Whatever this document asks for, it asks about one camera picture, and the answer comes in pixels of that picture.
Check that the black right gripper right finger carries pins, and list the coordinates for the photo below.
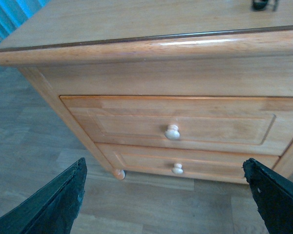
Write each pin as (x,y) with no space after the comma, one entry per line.
(273,195)

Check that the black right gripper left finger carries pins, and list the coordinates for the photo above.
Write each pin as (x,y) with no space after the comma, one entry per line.
(53,208)

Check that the wooden drawer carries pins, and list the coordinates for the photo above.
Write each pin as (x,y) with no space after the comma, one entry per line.
(206,165)
(254,125)

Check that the wooden nightstand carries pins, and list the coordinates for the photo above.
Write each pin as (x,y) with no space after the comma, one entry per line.
(155,48)

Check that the light blue curtain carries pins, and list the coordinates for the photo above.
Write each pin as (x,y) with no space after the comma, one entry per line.
(13,13)

